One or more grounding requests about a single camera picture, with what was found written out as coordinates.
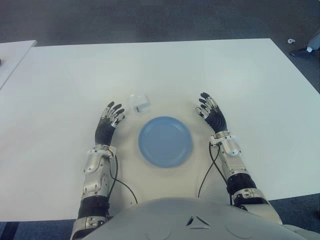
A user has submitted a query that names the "dark shoe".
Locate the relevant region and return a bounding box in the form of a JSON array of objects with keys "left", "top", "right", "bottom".
[{"left": 289, "top": 48, "right": 313, "bottom": 58}]

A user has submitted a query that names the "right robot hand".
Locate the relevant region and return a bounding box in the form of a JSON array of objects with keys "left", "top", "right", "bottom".
[{"left": 194, "top": 91, "right": 230, "bottom": 133}]

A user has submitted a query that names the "white charger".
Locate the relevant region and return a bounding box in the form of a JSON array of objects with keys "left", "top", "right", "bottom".
[{"left": 128, "top": 93, "right": 151, "bottom": 113}]

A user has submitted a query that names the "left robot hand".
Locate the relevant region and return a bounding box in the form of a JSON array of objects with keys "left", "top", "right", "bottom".
[{"left": 94, "top": 101, "right": 126, "bottom": 146}]

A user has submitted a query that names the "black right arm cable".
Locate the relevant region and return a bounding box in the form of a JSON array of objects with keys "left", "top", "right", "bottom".
[{"left": 198, "top": 142, "right": 234, "bottom": 206}]

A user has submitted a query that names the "blue plate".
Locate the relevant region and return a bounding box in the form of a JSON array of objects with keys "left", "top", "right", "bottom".
[{"left": 138, "top": 116, "right": 195, "bottom": 168}]

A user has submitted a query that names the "white side table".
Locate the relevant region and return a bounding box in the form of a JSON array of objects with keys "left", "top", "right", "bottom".
[{"left": 0, "top": 39, "right": 38, "bottom": 90}]

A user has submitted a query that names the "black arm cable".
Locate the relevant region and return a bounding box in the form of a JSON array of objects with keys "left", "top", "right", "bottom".
[
  {"left": 198, "top": 142, "right": 234, "bottom": 206},
  {"left": 106, "top": 149, "right": 139, "bottom": 205}
]

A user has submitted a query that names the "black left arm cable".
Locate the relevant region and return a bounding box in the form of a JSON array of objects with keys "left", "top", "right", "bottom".
[{"left": 106, "top": 149, "right": 139, "bottom": 205}]

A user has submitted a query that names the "grey trouser leg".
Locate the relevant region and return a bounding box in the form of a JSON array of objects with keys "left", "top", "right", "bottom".
[{"left": 306, "top": 32, "right": 320, "bottom": 53}]

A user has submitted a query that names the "grey robot torso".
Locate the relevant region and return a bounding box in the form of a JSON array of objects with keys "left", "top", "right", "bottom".
[{"left": 87, "top": 196, "right": 320, "bottom": 240}]

